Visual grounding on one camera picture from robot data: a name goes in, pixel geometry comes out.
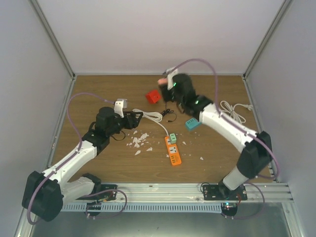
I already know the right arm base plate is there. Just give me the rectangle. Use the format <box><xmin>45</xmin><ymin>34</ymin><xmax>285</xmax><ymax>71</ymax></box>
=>
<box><xmin>200</xmin><ymin>182</ymin><xmax>247</xmax><ymax>201</ymax></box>

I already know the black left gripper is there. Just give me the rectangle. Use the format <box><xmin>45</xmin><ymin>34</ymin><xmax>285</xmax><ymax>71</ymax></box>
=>
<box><xmin>107</xmin><ymin>111</ymin><xmax>143</xmax><ymax>136</ymax></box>

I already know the black adapter cable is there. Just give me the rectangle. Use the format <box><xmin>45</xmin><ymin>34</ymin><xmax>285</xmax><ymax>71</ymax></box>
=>
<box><xmin>161</xmin><ymin>102</ymin><xmax>177</xmax><ymax>123</ymax></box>

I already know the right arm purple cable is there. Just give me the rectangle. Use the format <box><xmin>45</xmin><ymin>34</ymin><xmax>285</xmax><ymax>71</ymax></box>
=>
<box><xmin>170</xmin><ymin>58</ymin><xmax>280</xmax><ymax>220</ymax></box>

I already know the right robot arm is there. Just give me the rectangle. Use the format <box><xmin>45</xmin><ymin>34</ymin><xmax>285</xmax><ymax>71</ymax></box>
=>
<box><xmin>158</xmin><ymin>74</ymin><xmax>273</xmax><ymax>200</ymax></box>

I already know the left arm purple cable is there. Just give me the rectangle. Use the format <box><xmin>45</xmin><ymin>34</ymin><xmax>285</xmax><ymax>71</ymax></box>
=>
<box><xmin>26</xmin><ymin>92</ymin><xmax>116</xmax><ymax>225</ymax></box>

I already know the red cube adapter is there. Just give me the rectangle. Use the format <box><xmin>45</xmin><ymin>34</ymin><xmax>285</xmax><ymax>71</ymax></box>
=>
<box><xmin>145</xmin><ymin>89</ymin><xmax>161</xmax><ymax>104</ymax></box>

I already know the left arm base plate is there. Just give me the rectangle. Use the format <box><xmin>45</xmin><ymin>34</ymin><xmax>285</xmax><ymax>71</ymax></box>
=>
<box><xmin>94</xmin><ymin>184</ymin><xmax>118</xmax><ymax>201</ymax></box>

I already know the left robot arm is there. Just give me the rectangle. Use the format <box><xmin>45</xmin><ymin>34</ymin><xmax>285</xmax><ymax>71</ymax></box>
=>
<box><xmin>22</xmin><ymin>107</ymin><xmax>143</xmax><ymax>225</ymax></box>

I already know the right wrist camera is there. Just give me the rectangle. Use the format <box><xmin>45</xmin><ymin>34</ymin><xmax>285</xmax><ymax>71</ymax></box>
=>
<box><xmin>163</xmin><ymin>68</ymin><xmax>178</xmax><ymax>90</ymax></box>

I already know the orange power strip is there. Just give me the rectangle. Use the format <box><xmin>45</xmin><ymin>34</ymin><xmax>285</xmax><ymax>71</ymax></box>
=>
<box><xmin>165</xmin><ymin>136</ymin><xmax>182</xmax><ymax>166</ymax></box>

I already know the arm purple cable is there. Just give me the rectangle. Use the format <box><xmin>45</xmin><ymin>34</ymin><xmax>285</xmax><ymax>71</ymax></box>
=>
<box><xmin>170</xmin><ymin>58</ymin><xmax>280</xmax><ymax>220</ymax></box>
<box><xmin>26</xmin><ymin>92</ymin><xmax>116</xmax><ymax>225</ymax></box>

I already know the aluminium front rail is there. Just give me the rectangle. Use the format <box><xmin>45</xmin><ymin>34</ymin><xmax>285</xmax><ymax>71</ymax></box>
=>
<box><xmin>60</xmin><ymin>183</ymin><xmax>293</xmax><ymax>205</ymax></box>

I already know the slotted cable duct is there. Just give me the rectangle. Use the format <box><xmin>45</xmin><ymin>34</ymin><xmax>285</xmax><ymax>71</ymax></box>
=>
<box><xmin>60</xmin><ymin>202</ymin><xmax>223</xmax><ymax>213</ymax></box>

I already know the pink charger plug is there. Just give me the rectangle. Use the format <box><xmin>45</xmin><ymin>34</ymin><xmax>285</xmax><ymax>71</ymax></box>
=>
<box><xmin>158</xmin><ymin>78</ymin><xmax>168</xmax><ymax>85</ymax></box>

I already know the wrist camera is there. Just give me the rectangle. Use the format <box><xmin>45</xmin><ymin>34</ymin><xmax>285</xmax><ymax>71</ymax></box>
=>
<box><xmin>163</xmin><ymin>68</ymin><xmax>178</xmax><ymax>90</ymax></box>
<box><xmin>114</xmin><ymin>99</ymin><xmax>127</xmax><ymax>118</ymax></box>

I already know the white teal strip cord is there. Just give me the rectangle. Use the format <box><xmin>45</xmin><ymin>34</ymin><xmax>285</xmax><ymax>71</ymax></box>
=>
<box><xmin>219</xmin><ymin>100</ymin><xmax>254</xmax><ymax>124</ymax></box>

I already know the white orange strip cord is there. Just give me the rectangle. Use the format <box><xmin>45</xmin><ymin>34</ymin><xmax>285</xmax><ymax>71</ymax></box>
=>
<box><xmin>133</xmin><ymin>108</ymin><xmax>169</xmax><ymax>138</ymax></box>

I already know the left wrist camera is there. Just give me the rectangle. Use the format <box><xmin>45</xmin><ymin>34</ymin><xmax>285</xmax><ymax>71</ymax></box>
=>
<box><xmin>114</xmin><ymin>99</ymin><xmax>127</xmax><ymax>118</ymax></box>

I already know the green USB charger plug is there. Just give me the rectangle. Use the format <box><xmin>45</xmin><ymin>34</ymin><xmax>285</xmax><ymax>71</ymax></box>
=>
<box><xmin>168</xmin><ymin>133</ymin><xmax>177</xmax><ymax>144</ymax></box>

